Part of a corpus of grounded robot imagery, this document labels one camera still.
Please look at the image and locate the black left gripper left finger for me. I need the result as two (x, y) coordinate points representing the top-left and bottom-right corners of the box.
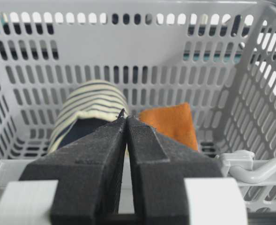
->
(0, 108), (128, 225)

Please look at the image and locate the grey plastic shopping basket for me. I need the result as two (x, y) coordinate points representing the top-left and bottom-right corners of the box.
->
(0, 0), (276, 216)

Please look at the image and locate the orange cloth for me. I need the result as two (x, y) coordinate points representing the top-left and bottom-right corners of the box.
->
(139, 103), (198, 151)

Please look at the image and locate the striped cream navy cloth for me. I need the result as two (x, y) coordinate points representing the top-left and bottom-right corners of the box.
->
(48, 79), (130, 153)

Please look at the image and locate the grey basket handle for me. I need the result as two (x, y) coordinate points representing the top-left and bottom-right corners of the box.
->
(215, 150), (276, 187)

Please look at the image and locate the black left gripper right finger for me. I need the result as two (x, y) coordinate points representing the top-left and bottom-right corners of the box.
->
(127, 116), (248, 225)

